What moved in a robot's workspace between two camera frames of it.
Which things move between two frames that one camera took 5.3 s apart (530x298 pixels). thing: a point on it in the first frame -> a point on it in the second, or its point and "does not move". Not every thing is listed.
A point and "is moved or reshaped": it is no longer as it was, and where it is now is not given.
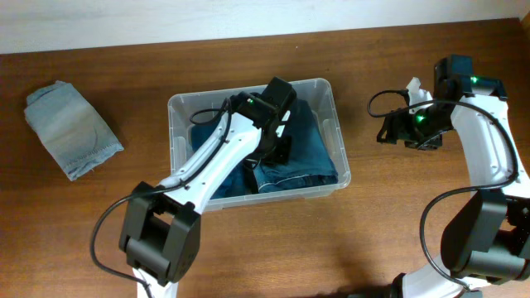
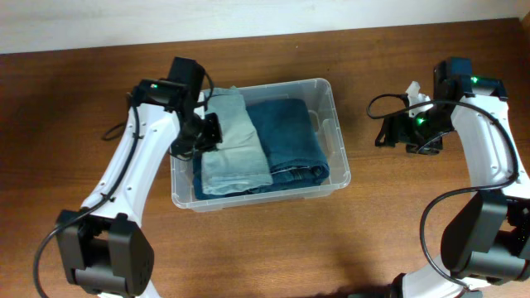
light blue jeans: (76, 139) is moved or reshaped
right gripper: (400, 127) does not move
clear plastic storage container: (318, 163) does not move
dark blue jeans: (308, 164) does not move
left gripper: (285, 157) -> (189, 144)
